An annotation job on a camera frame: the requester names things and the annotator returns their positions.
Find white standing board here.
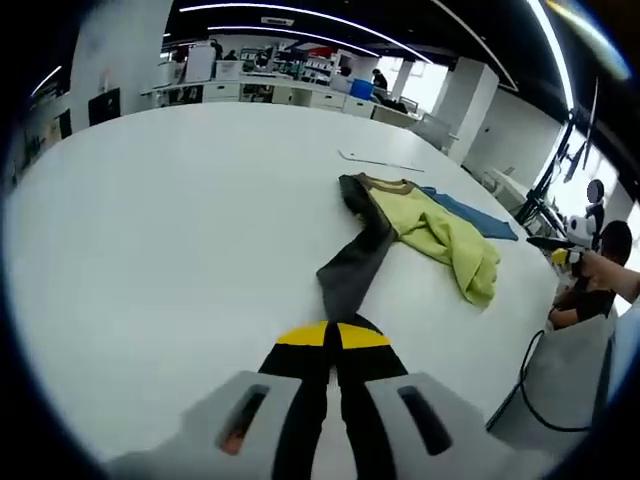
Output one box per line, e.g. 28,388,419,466
186,43,218,83

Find white cabinet counter row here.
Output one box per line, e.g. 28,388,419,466
139,74,422,127

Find curved ceiling light strip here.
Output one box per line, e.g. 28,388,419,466
524,0,577,109
178,3,436,64
206,24,382,58

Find person's grey trousers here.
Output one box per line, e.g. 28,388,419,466
487,317,617,451

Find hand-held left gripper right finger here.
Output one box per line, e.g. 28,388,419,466
332,321,556,480

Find yellow-green grey blue garment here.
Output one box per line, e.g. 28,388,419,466
315,172,520,331

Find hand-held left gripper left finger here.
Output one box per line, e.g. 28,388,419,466
107,321,332,480

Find person's right hand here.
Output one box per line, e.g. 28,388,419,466
578,250,612,291

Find grey office chair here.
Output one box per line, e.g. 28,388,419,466
421,112,460,152

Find white square pillar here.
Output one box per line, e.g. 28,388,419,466
68,0,174,134
432,56,501,162

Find black tripod stand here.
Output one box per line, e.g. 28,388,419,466
514,77,602,232

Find white flat table plate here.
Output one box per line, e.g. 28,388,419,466
337,148,426,174

